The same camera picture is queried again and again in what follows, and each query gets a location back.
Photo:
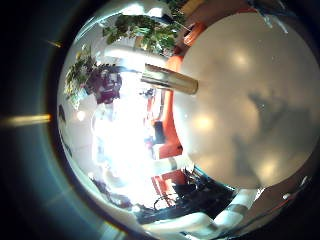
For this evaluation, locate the orange sofa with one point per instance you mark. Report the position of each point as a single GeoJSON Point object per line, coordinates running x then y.
{"type": "Point", "coordinates": [170, 113]}

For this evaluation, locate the potted plant in orange pot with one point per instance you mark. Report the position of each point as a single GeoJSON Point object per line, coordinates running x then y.
{"type": "Point", "coordinates": [143, 30]}

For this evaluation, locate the black equipment under table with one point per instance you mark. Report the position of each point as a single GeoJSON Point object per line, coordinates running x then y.
{"type": "Point", "coordinates": [200, 195]}

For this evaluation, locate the black cushion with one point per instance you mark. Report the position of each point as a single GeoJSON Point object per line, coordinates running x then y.
{"type": "Point", "coordinates": [159, 132]}

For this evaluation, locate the flower bouquet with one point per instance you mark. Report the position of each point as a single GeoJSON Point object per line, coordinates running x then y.
{"type": "Point", "coordinates": [78, 75]}

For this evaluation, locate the gold cylindrical vase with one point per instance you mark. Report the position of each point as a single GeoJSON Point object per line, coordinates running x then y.
{"type": "Point", "coordinates": [170, 80]}

